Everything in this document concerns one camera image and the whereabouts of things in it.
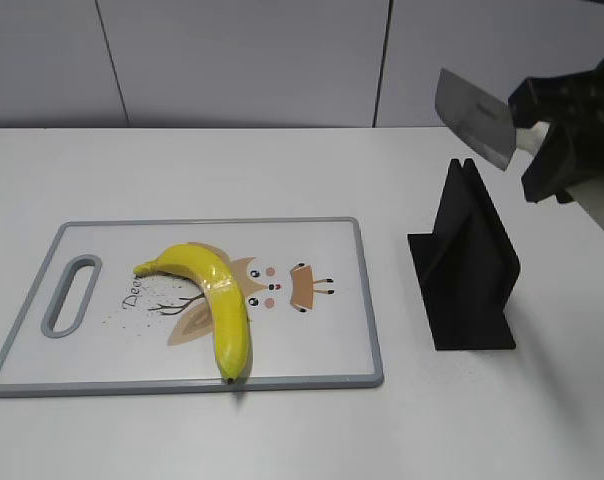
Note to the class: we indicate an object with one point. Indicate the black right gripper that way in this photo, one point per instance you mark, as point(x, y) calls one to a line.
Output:
point(575, 100)

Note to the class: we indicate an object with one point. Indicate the knife with white handle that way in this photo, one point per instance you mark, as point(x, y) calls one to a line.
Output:
point(484, 124)

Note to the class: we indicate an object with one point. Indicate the yellow plastic banana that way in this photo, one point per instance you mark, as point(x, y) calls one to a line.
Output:
point(222, 312)

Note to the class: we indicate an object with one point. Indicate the black knife stand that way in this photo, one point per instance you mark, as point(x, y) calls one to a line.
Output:
point(466, 266)

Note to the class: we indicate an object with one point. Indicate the white cutting board grey rim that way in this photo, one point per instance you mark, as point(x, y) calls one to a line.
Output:
point(89, 326)

